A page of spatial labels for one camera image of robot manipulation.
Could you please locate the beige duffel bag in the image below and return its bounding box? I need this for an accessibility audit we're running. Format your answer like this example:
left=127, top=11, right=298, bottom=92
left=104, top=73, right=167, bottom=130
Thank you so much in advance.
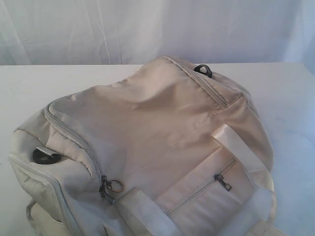
left=9, top=57, right=277, bottom=236

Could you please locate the metal key ring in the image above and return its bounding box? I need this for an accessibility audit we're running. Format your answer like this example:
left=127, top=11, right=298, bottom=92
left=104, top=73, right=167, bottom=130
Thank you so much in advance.
left=111, top=177, right=123, bottom=193

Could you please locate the white backdrop curtain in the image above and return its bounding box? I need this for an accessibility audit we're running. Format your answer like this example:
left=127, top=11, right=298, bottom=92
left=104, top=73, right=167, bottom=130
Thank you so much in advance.
left=0, top=0, right=315, bottom=66

